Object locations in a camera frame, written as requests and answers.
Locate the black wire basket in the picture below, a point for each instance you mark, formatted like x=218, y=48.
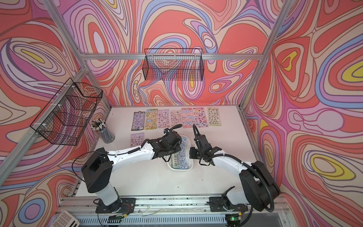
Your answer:
x=65, y=118
x=173, y=64

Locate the mesh pen cup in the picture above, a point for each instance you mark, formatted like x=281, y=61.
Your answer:
x=106, y=135

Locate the blue red animal sticker sheet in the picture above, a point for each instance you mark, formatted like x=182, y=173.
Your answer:
x=188, y=119

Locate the yellow green sticker sheet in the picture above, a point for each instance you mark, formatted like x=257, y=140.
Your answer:
x=151, y=119

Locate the blue penguin sticker sheet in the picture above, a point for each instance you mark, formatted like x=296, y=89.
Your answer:
x=180, y=160

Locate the black wire basket at back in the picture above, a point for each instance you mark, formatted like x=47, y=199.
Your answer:
x=173, y=64

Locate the pink puffy sticker sheet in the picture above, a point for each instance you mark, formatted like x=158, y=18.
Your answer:
x=163, y=120

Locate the lilac puffy sticker sheet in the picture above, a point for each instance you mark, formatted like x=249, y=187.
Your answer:
x=136, y=139

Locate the black wire basket on left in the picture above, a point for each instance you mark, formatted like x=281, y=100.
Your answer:
x=65, y=118

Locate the bundle of pens in cup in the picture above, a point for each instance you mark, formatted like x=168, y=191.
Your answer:
x=98, y=125

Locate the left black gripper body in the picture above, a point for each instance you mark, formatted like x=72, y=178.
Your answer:
x=172, y=151

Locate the green cream sticker sheet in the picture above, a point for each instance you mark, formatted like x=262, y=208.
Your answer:
x=214, y=116

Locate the pink bonbon sticker sheet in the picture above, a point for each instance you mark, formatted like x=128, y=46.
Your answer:
x=175, y=117

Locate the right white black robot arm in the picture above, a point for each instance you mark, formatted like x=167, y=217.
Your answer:
x=259, y=189

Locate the pink yellow pastel sticker sheet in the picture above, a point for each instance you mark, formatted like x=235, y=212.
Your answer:
x=200, y=117

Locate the white plastic storage tray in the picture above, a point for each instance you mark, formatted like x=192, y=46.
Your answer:
x=191, y=161

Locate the white keypad device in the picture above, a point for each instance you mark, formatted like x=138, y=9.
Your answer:
x=65, y=219

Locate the purple holographic sticker sheet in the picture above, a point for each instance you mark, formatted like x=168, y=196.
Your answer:
x=138, y=121

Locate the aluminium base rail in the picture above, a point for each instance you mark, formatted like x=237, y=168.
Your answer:
x=163, y=211

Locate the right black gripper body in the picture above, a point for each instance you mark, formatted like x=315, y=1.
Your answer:
x=196, y=153

